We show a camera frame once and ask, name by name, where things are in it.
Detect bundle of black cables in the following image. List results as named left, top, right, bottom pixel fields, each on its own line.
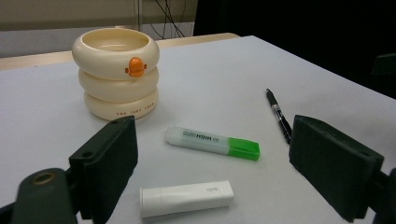
left=148, top=0, right=189, bottom=40

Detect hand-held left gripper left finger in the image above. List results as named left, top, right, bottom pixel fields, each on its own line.
left=68, top=115, right=139, bottom=224

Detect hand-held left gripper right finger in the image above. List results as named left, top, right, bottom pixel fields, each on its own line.
left=289, top=114, right=386, bottom=224

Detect cream ringed pen holder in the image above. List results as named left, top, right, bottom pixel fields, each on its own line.
left=71, top=27, right=161, bottom=121

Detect black pen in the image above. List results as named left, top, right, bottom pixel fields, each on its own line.
left=265, top=88, right=293, bottom=146

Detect white glue stick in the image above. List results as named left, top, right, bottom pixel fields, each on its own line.
left=138, top=180, right=235, bottom=218

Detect green highlighter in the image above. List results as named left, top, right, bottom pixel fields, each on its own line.
left=163, top=125, right=261, bottom=161

